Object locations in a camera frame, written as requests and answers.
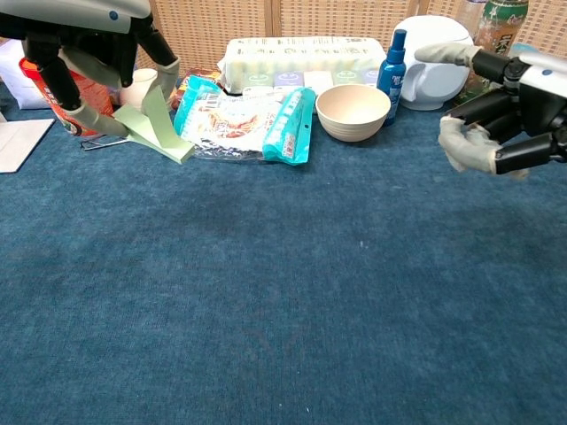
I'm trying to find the white paper roll pack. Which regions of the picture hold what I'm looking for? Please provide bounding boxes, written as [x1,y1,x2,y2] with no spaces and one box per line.
[220,36,387,95]

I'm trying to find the red instant noodle cup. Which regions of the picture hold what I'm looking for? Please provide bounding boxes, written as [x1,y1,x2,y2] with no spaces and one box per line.
[18,57,115,137]

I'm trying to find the black eyeglasses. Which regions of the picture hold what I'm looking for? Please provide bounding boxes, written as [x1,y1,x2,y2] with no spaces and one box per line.
[80,135,134,151]

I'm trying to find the green sticky note sheet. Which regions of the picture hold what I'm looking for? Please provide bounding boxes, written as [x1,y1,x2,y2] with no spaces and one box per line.
[140,84,188,154]

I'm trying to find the blue felt table cover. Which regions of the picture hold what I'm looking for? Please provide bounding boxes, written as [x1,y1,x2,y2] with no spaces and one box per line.
[0,77,567,425]

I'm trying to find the upright beige bowl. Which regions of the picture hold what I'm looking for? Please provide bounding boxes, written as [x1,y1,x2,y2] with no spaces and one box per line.
[315,84,392,143]

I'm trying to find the white plastic jug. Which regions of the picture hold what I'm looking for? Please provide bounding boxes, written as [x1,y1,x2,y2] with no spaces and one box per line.
[392,15,475,112]

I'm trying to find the blue spray bottle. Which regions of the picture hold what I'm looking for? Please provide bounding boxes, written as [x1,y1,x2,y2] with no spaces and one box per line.
[376,28,408,128]

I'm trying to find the wicker folding screen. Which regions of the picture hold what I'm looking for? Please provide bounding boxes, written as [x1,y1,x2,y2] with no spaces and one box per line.
[0,0,567,81]

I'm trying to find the clear container teal lid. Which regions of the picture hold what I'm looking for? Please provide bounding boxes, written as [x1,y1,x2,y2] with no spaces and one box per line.
[509,42,548,59]

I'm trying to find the white tissue pack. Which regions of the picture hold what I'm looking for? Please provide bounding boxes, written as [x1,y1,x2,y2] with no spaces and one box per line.
[0,39,32,111]

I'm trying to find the brown orange cookie packet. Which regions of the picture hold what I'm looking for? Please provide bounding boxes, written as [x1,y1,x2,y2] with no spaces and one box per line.
[170,66,222,112]

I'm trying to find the upturned beige bowl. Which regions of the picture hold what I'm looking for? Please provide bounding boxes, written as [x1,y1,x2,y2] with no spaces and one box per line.
[119,68,178,107]

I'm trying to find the green tea bottle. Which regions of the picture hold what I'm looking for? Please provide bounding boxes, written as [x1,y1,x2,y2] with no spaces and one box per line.
[454,0,530,107]

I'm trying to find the clear water bottle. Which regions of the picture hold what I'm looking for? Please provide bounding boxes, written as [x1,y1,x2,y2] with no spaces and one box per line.
[455,0,488,37]

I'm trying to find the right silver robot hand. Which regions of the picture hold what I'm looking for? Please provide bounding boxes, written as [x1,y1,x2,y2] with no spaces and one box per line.
[414,42,567,181]

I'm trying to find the green tissue packet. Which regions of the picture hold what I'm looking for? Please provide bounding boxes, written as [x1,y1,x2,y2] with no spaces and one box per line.
[331,68,365,89]
[242,70,276,97]

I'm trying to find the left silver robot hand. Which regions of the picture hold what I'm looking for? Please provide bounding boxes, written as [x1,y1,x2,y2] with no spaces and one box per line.
[0,0,182,138]

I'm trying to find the teal snack bag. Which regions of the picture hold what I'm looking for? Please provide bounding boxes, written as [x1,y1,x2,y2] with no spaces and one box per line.
[172,74,316,167]

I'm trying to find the green sticky note pad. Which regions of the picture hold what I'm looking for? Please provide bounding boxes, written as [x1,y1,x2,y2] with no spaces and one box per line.
[113,104,197,166]

